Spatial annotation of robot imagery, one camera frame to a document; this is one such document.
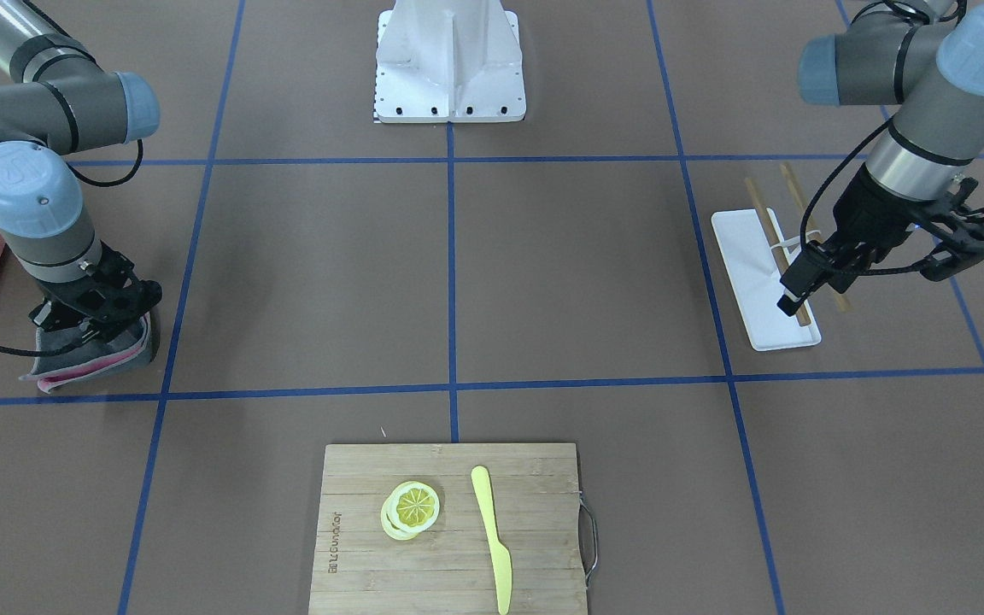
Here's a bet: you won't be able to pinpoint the bamboo cutting board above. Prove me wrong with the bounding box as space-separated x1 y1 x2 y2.
307 443 589 614

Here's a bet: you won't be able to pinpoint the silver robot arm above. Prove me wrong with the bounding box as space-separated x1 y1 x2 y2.
778 1 984 315

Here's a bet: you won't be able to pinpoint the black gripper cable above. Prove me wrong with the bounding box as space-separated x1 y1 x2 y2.
799 120 954 278

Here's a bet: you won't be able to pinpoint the white rack tray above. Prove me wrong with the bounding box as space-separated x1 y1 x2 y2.
711 209 823 353

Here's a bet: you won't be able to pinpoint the yellow plastic knife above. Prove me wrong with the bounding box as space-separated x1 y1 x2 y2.
470 465 514 614

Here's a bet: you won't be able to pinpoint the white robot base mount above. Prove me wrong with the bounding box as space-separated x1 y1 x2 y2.
372 1 527 124

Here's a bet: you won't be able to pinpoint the grey and pink cloth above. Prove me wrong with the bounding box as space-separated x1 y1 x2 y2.
18 314 159 394

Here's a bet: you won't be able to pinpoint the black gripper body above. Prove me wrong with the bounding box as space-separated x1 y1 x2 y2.
809 168 984 283

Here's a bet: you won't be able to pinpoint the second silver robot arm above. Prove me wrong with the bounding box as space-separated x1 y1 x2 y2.
0 1 161 348

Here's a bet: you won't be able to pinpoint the yellow lemon slices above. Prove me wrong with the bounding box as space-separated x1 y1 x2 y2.
379 480 441 542

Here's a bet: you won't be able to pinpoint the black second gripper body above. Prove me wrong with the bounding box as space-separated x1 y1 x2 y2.
30 243 161 342

